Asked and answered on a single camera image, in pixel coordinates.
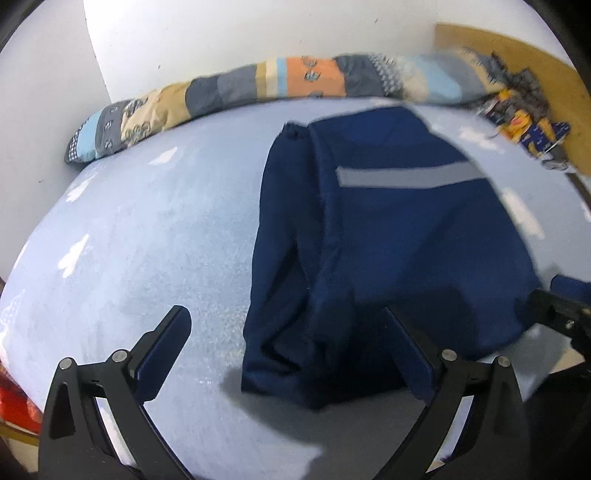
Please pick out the wooden headboard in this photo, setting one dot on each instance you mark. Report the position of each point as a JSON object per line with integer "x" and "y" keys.
{"x": 568, "y": 92}

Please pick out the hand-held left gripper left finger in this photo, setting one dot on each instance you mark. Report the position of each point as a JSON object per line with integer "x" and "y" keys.
{"x": 166, "y": 350}

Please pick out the patchwork rolled blanket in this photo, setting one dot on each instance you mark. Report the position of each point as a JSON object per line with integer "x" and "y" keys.
{"x": 231, "y": 87}

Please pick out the red object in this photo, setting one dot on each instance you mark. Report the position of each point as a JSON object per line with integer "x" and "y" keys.
{"x": 14, "y": 401}

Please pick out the navy blue work jacket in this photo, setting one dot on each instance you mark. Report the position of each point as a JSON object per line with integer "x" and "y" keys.
{"x": 392, "y": 230}

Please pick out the navy polka dot cloth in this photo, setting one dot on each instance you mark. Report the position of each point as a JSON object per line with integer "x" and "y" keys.
{"x": 542, "y": 134}

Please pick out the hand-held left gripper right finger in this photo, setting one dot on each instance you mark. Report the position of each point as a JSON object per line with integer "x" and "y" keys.
{"x": 411, "y": 355}

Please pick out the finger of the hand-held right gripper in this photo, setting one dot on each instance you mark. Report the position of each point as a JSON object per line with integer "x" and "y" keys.
{"x": 570, "y": 286}

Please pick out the floral yellow grey scarf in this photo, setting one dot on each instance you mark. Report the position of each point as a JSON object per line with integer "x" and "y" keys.
{"x": 517, "y": 122}

